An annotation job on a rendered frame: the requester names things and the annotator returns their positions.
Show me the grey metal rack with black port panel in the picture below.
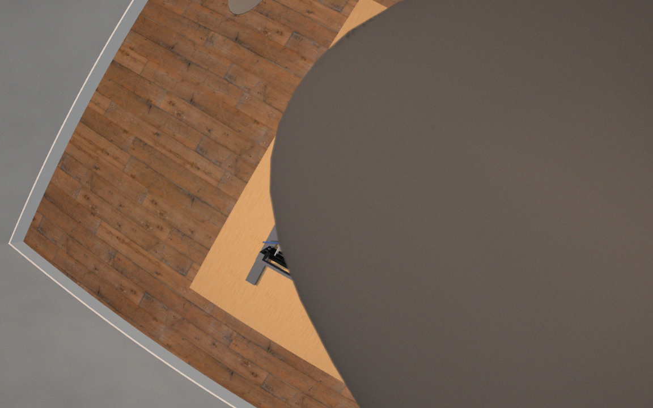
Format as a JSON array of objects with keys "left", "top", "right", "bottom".
[{"left": 246, "top": 225, "right": 292, "bottom": 285}]

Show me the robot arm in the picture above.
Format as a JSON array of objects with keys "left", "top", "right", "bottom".
[{"left": 269, "top": 0, "right": 653, "bottom": 408}]

